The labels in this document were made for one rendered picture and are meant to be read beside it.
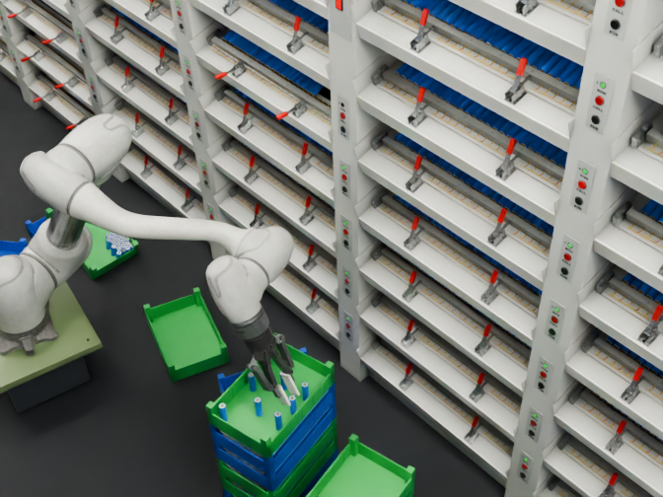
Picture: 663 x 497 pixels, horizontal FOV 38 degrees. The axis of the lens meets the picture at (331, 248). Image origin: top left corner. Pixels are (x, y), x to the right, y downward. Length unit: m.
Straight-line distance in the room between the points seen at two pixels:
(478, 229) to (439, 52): 0.44
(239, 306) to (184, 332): 1.03
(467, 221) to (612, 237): 0.42
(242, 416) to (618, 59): 1.38
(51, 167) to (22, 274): 0.55
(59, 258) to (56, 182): 0.58
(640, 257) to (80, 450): 1.86
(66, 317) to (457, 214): 1.41
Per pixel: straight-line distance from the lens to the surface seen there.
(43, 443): 3.16
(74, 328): 3.13
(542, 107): 1.97
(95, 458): 3.08
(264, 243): 2.40
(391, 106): 2.29
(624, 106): 1.80
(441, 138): 2.20
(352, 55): 2.29
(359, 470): 2.66
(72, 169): 2.50
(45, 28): 3.97
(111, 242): 3.58
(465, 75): 2.05
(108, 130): 2.59
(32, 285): 2.99
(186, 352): 3.27
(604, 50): 1.77
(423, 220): 2.52
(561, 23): 1.85
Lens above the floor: 2.49
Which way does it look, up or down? 44 degrees down
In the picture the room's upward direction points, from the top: 2 degrees counter-clockwise
